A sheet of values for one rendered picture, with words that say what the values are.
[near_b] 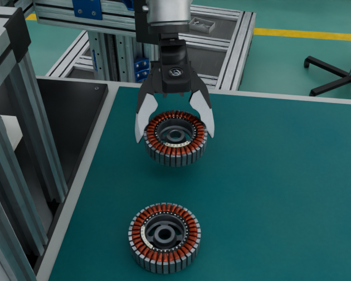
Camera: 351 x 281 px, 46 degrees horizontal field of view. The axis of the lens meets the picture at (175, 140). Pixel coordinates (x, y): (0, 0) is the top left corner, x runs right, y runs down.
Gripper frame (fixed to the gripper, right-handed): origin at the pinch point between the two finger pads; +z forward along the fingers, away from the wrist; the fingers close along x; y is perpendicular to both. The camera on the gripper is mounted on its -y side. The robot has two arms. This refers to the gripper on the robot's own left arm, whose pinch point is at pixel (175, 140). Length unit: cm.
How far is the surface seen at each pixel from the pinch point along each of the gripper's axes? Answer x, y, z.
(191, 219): -1.1, -12.2, 9.8
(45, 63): 59, 171, -4
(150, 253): 5.8, -16.9, 12.5
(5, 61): 19.5, -25.8, -16.8
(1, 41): 19.4, -26.5, -18.9
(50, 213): 21.7, -7.3, 9.0
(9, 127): 31.6, 9.9, -2.2
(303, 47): -91, 173, -5
